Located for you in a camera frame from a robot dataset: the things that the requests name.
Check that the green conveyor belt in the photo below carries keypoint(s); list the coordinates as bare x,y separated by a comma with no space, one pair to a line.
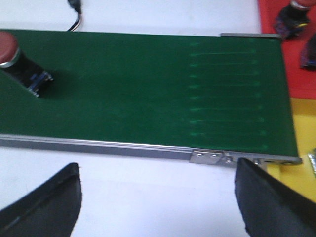
226,93

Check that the red mushroom button yellow tab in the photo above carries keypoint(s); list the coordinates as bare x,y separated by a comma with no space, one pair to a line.
293,18

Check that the yellow plastic tray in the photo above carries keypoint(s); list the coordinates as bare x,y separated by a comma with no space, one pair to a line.
301,178

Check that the aluminium conveyor side rail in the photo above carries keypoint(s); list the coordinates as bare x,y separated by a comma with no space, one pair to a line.
96,147

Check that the yellow mushroom push button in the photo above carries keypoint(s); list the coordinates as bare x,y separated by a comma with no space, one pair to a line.
312,158

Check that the red plastic tray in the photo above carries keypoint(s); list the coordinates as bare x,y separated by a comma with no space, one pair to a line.
301,82

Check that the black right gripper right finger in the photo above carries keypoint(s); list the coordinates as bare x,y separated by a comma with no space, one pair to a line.
268,207

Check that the red button row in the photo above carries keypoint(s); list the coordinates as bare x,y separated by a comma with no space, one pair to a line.
15,64

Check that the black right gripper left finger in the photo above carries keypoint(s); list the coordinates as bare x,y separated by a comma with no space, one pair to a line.
50,210

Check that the red mushroom push button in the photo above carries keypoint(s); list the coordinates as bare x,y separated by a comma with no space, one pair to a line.
308,54

